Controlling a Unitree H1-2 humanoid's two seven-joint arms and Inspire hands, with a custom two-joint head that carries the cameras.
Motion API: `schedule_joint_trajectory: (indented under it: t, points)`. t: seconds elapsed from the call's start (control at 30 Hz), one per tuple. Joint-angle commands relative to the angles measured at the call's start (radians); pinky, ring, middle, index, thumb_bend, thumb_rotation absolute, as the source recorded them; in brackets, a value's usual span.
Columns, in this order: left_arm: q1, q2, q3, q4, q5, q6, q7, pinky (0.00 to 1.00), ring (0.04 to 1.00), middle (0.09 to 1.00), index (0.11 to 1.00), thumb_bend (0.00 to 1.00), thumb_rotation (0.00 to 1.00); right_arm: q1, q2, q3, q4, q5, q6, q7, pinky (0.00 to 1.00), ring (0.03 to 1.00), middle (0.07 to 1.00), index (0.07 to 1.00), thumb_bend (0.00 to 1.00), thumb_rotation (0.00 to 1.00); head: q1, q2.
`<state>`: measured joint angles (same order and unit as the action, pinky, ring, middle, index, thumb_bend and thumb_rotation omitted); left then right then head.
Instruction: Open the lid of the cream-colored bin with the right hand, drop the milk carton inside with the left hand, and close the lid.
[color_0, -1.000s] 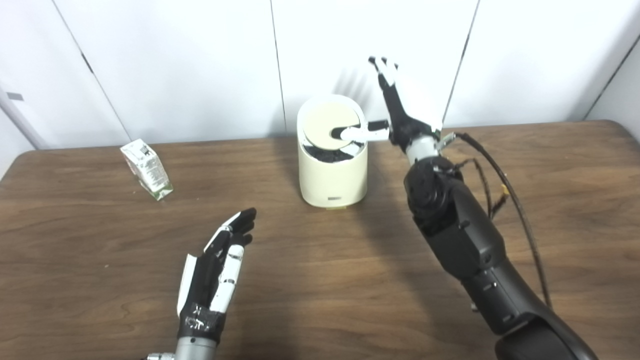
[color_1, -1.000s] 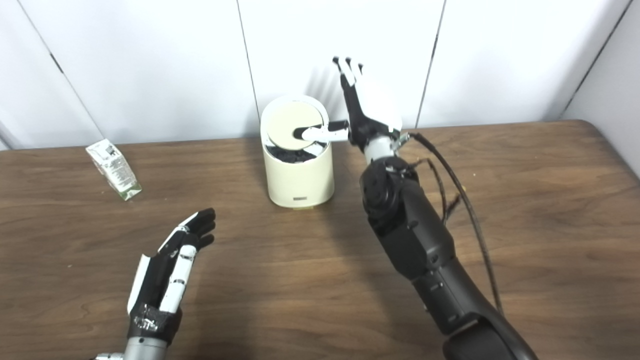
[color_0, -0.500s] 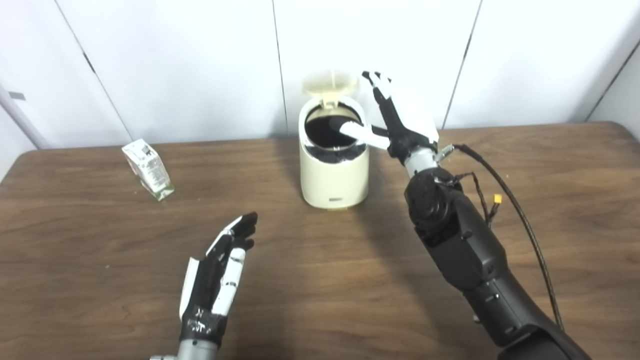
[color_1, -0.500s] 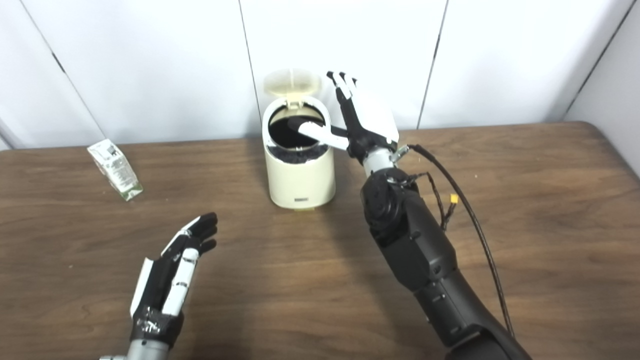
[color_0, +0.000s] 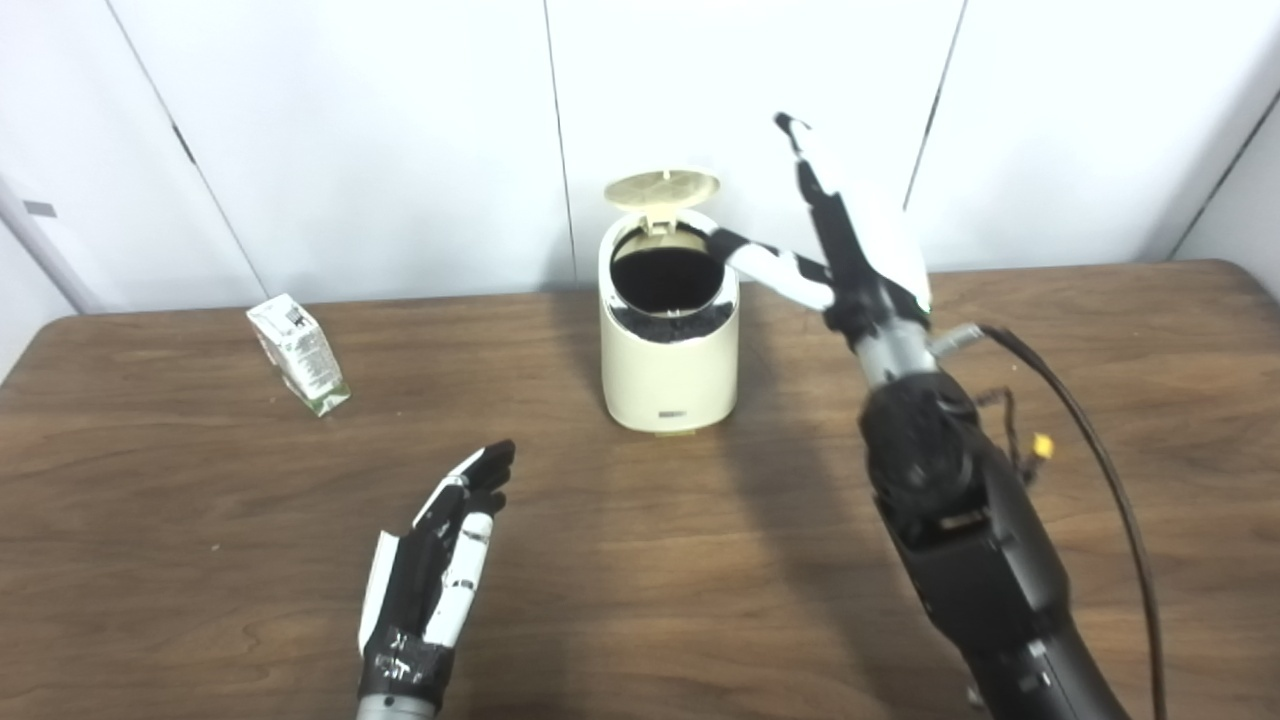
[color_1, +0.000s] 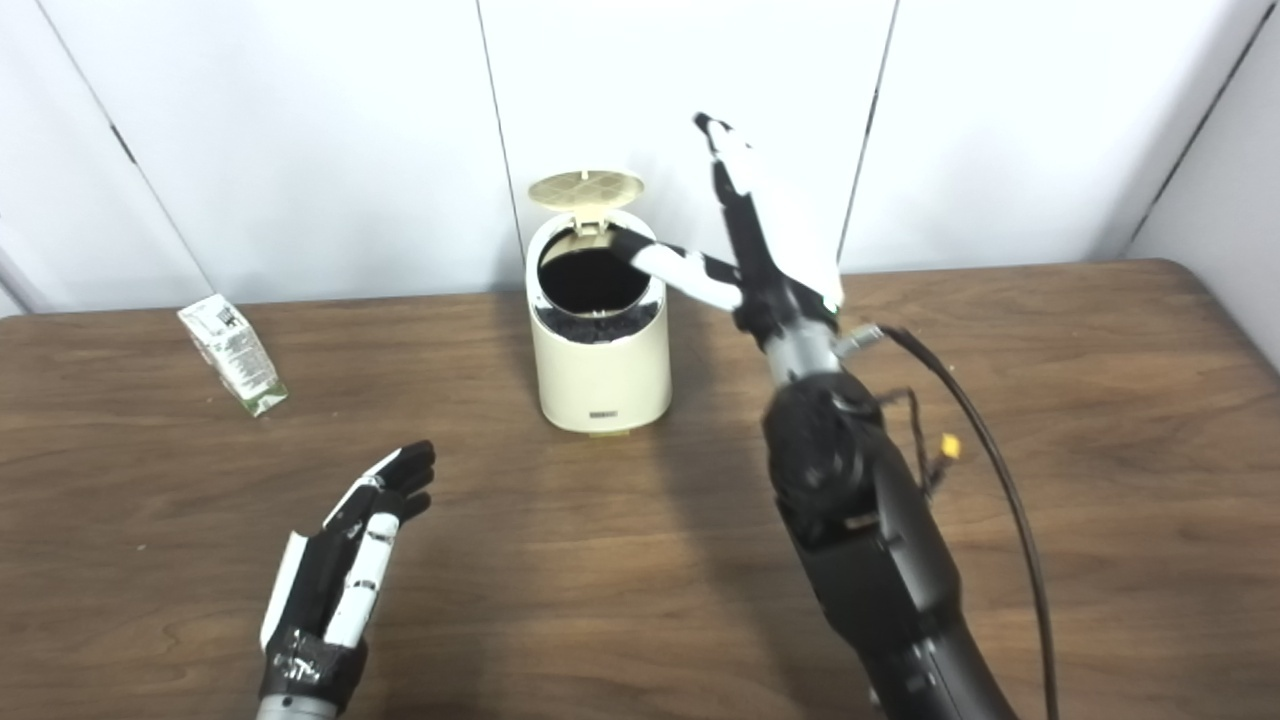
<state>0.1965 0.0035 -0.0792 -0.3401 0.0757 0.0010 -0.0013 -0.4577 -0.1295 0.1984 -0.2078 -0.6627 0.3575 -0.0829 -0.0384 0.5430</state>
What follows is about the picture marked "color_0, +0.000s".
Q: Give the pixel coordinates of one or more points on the white green milk carton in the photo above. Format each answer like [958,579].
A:
[303,352]

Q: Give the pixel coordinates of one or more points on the cream-colored trash bin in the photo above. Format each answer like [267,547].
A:
[670,385]

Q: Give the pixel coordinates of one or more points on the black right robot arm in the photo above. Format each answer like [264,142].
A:
[970,540]

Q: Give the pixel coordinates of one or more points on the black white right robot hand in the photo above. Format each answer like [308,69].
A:
[880,260]

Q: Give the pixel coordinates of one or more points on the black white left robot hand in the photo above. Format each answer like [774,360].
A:
[405,590]

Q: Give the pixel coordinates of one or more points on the cream round bin lid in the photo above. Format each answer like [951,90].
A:
[660,187]

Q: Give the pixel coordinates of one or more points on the small gray wall tag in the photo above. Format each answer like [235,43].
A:
[40,209]

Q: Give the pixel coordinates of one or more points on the white wall corner post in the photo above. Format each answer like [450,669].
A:
[35,245]

